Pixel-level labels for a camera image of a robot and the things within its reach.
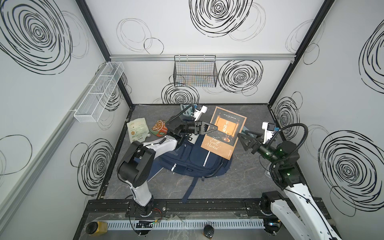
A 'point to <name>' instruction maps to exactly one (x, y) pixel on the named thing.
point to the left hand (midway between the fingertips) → (216, 132)
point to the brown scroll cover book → (223, 141)
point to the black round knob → (208, 231)
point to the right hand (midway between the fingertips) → (240, 136)
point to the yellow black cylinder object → (95, 228)
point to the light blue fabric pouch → (244, 129)
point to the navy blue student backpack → (190, 160)
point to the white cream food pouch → (138, 130)
